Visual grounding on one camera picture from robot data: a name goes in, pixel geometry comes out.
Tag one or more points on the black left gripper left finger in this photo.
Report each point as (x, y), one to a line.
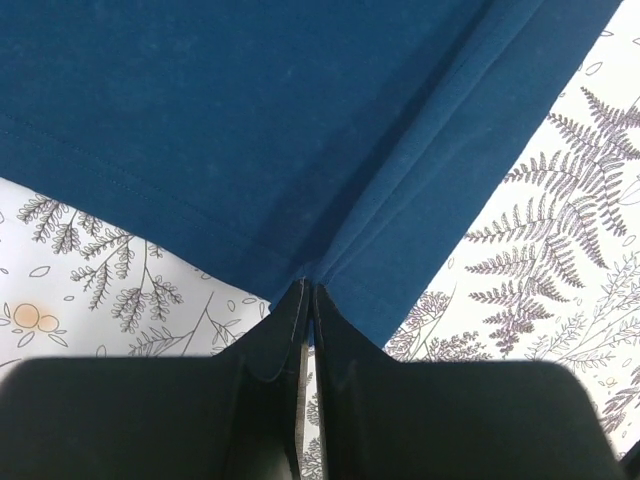
(229, 416)

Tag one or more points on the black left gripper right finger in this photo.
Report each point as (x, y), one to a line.
(385, 419)

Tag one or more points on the dark blue t shirt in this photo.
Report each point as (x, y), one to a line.
(350, 143)

